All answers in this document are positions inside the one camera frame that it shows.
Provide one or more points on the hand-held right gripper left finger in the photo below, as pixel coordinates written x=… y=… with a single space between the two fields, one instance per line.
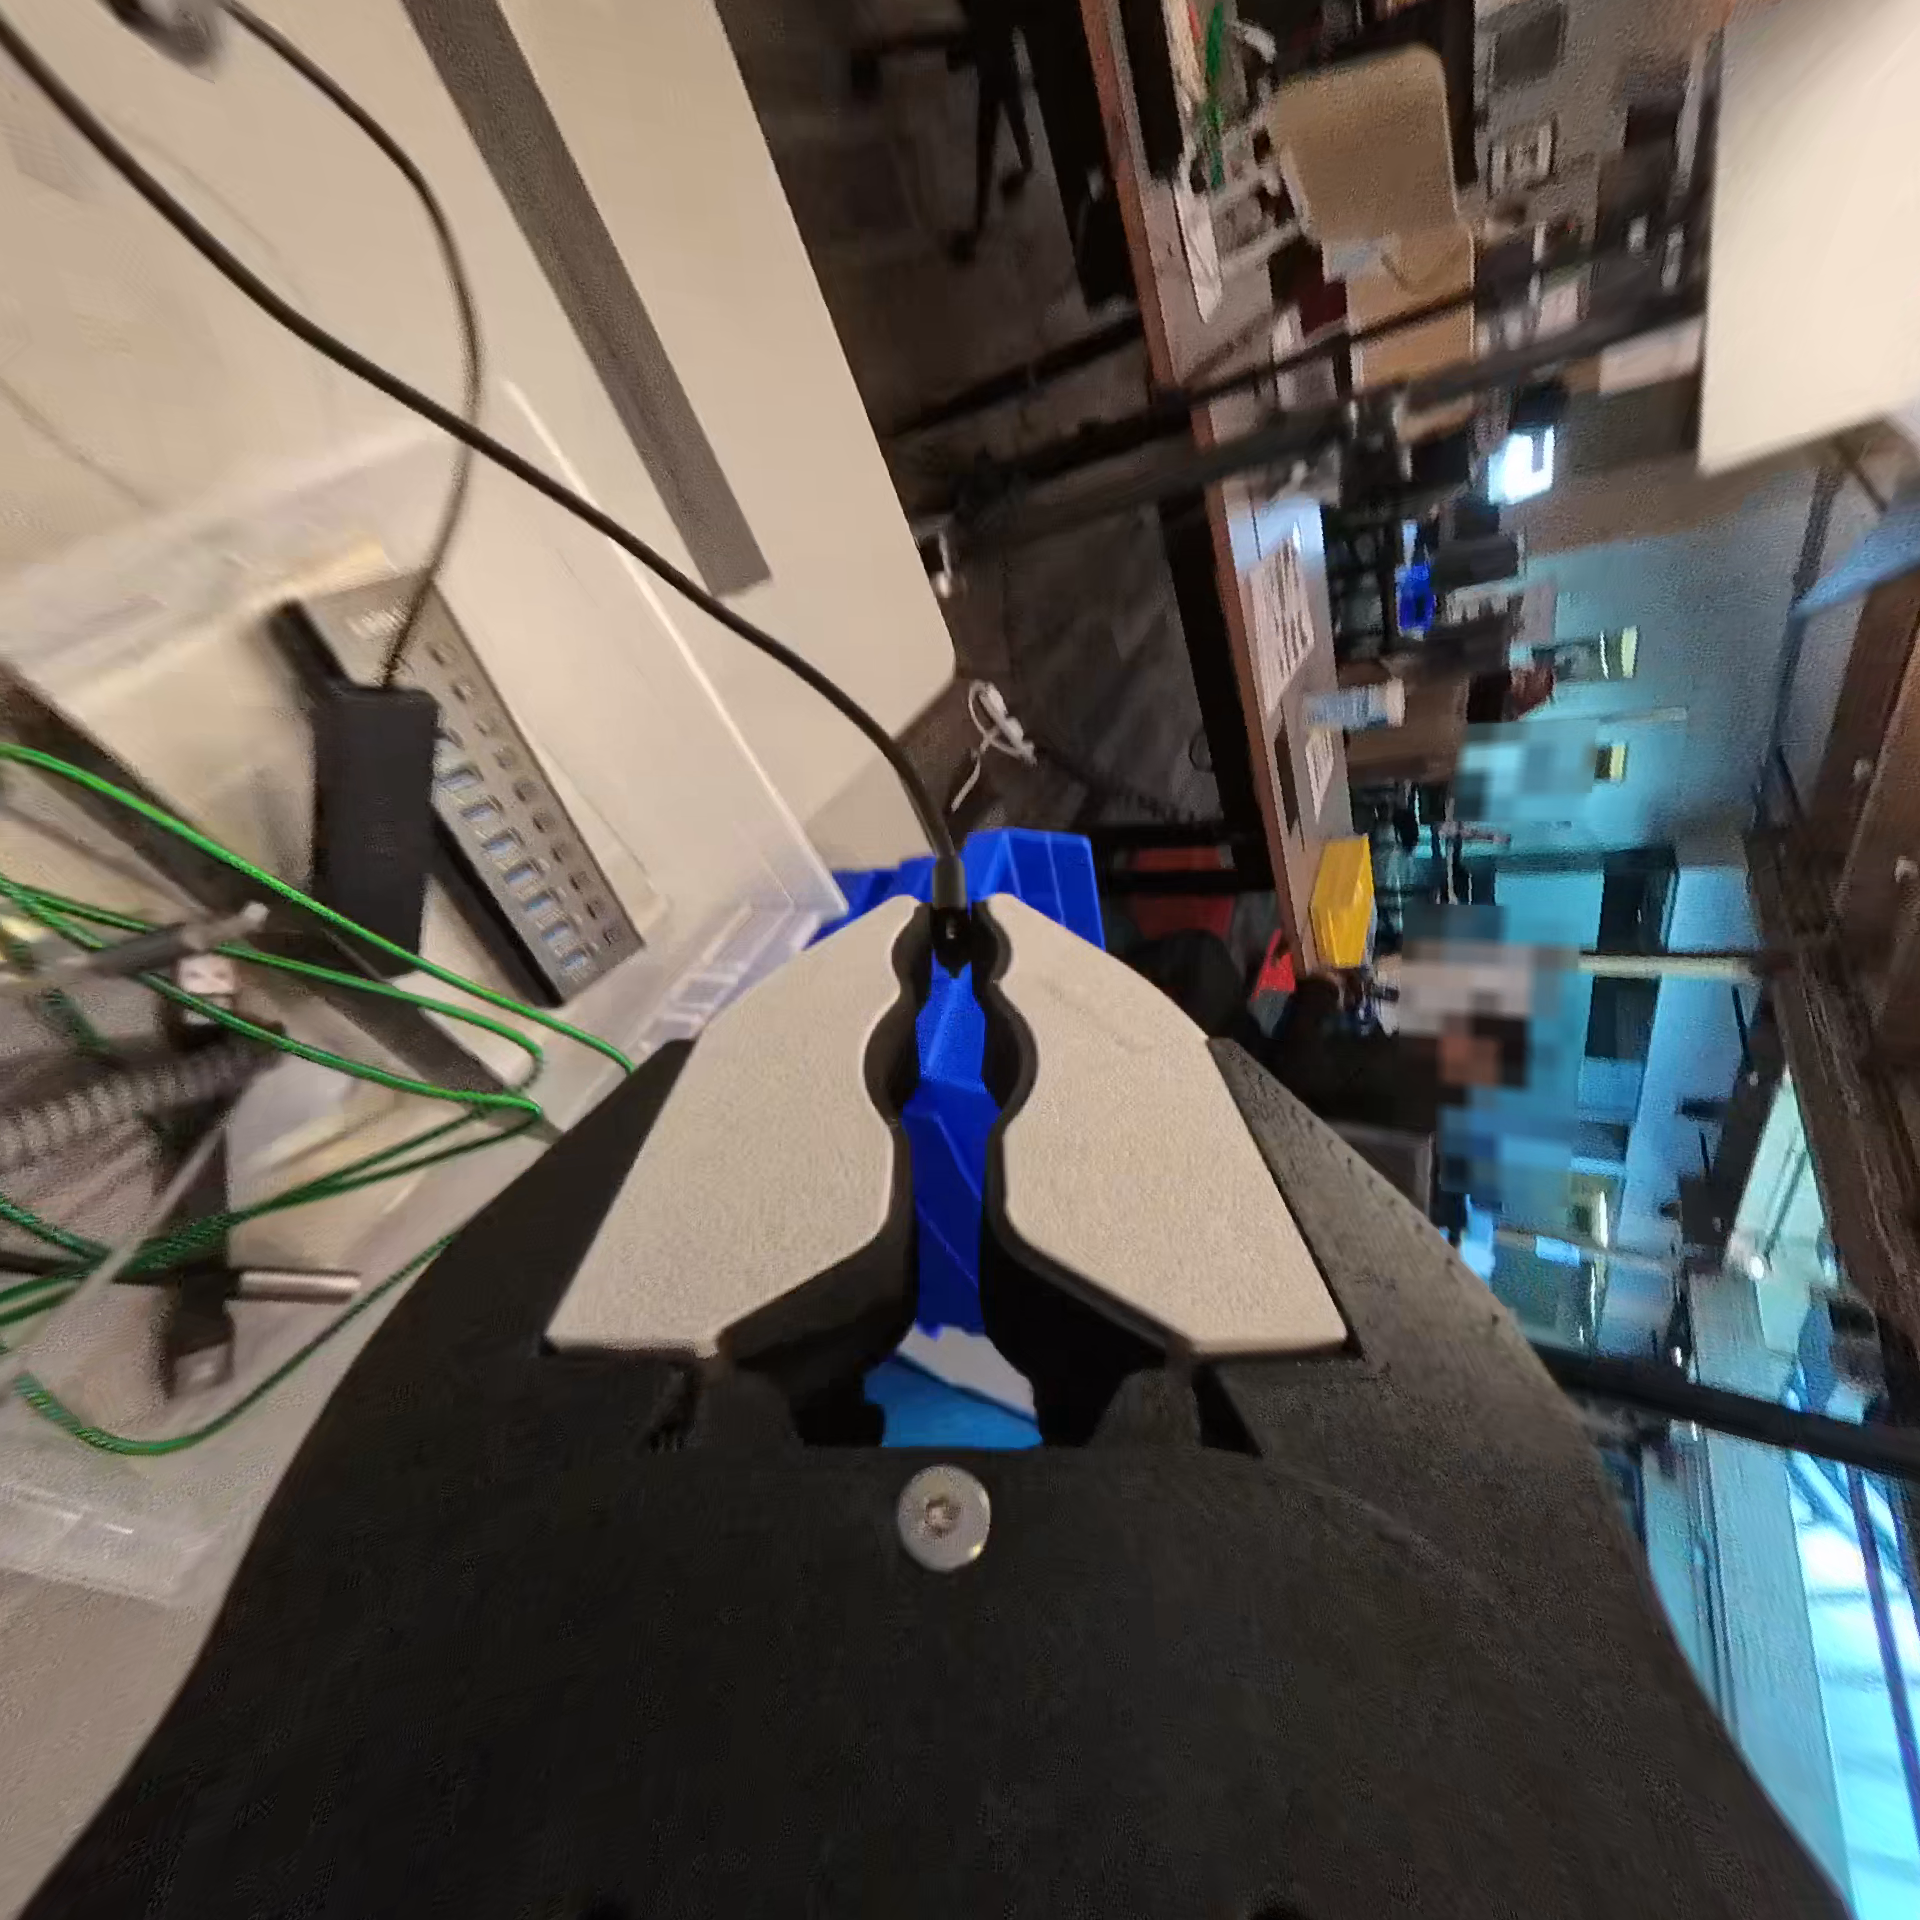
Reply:
x=752 y=1183

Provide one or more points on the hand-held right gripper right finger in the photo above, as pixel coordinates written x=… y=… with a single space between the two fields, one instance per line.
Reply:
x=1155 y=1183

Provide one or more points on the blue plastic bin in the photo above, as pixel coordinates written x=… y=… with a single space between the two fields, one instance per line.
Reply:
x=944 y=1200

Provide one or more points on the slim black usb hub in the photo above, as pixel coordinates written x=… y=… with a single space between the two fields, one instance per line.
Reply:
x=374 y=823

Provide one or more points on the clear plastic bin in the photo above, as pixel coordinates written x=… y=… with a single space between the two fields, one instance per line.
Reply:
x=151 y=1516

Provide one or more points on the grey desk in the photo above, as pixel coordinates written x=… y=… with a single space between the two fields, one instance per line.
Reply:
x=704 y=224

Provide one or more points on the blue corrugated plastic box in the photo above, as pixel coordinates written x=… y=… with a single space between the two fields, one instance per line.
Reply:
x=961 y=1402

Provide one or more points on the yellow bin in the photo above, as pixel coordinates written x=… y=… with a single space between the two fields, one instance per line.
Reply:
x=1340 y=899

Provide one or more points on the black multi-port usb hub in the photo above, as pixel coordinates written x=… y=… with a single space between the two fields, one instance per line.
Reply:
x=557 y=899

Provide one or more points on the white printed board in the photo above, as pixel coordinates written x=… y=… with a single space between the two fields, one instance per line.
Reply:
x=1282 y=614

